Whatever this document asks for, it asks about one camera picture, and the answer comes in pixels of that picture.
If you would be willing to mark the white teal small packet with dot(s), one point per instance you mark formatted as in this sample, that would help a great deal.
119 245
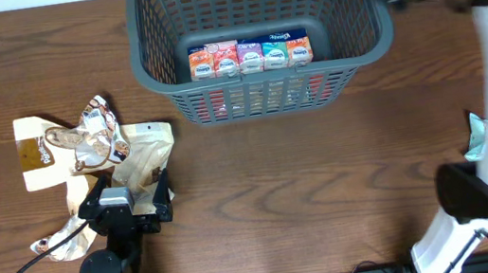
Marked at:
477 141

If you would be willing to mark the beige crumpled snack pouch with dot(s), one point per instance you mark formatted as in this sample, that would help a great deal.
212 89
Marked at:
151 145

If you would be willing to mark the grey plastic basket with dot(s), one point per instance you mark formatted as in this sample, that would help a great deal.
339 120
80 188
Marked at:
345 35

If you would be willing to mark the beige pantry snack pouch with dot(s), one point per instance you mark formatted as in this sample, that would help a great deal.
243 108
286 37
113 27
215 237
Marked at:
50 153

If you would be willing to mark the orange pasta bag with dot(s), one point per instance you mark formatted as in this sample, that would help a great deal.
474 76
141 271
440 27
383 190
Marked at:
263 98

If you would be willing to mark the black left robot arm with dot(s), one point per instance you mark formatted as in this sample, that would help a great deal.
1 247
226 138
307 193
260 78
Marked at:
121 255

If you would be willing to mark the brown white bottom snack bag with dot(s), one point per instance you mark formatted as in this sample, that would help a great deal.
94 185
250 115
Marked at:
77 189

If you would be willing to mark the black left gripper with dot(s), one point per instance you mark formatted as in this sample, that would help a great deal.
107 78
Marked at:
151 223

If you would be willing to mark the multicolour tissue pack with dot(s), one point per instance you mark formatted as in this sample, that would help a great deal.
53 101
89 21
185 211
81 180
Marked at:
251 55

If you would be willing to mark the clear cookie snack bag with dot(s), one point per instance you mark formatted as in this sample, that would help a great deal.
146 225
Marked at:
98 138

